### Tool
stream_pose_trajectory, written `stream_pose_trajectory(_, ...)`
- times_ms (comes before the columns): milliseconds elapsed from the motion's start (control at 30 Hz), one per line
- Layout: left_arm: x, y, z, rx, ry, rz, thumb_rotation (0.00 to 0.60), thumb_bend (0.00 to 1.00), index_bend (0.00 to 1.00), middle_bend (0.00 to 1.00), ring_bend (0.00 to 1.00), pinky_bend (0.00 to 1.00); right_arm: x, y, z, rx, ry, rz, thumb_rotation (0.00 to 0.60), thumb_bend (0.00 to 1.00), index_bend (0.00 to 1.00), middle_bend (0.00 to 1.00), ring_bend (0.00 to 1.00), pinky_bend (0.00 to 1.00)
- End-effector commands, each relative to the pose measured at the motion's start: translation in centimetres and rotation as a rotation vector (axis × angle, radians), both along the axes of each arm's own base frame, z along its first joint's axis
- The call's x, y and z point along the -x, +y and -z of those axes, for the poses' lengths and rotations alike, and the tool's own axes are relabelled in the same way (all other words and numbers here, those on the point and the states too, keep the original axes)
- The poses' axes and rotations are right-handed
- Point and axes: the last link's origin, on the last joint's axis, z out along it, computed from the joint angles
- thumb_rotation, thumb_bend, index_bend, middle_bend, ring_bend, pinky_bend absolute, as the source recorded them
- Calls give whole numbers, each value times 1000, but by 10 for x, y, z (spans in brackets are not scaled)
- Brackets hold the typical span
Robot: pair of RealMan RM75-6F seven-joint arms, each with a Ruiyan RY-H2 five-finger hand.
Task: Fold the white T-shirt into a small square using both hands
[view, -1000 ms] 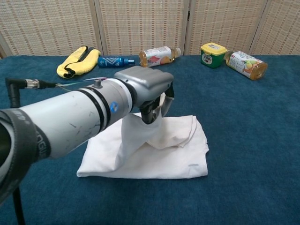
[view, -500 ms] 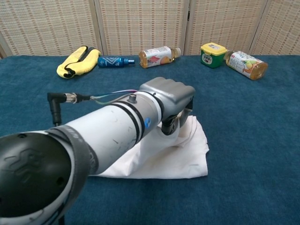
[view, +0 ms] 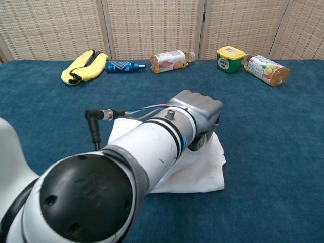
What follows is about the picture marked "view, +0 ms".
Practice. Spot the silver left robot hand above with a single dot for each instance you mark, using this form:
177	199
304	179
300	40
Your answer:
202	108

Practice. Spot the white T-shirt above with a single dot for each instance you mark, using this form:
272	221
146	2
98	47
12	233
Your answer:
202	172

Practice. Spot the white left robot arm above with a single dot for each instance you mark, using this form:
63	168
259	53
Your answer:
101	197

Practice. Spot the green tub with yellow lid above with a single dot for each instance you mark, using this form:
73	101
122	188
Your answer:
227	63

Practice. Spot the tea bottle with red label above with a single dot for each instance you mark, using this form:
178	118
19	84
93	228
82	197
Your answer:
167	62

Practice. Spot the tea bottle with fruit label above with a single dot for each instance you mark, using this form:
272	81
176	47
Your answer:
265	71

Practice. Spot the blue felt table cover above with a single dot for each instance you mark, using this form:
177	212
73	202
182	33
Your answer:
253	177

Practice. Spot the woven folding screen panel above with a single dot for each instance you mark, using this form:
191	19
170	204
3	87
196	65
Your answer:
303	27
152	27
50	27
243	25

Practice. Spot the blue spray bottle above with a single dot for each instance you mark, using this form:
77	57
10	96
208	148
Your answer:
119	67

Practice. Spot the yellow cloth mitt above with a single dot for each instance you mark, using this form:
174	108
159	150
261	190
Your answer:
91	68

